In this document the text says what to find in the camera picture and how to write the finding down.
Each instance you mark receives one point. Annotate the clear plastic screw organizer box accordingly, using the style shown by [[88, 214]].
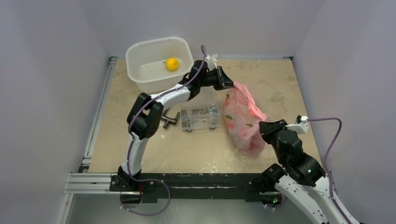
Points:
[[201, 113]]

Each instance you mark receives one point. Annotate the pink plastic bag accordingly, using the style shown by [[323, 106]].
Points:
[[242, 117]]

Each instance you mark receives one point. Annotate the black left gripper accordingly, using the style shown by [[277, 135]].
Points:
[[223, 81]]

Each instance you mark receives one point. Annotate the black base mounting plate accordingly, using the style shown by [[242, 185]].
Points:
[[149, 187]]

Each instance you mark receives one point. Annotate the white plastic basin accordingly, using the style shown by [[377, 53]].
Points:
[[145, 63]]

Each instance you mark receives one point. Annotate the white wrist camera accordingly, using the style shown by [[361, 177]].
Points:
[[212, 61], [300, 126]]

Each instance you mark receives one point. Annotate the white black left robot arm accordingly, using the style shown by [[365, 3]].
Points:
[[144, 118]]

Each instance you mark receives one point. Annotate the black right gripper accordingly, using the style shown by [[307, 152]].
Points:
[[269, 129]]

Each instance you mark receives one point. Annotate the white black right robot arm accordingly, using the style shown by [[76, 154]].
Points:
[[299, 176]]

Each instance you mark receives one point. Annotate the aluminium extrusion frame rail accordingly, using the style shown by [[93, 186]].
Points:
[[83, 182]]

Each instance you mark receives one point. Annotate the dark metal T-handle tool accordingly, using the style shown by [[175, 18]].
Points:
[[169, 120]]

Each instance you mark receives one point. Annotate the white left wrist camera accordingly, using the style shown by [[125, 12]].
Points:
[[212, 61]]

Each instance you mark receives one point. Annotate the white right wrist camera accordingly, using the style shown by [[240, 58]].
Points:
[[300, 126]]

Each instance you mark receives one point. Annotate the yellow fake lemon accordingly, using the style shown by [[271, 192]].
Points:
[[172, 64]]

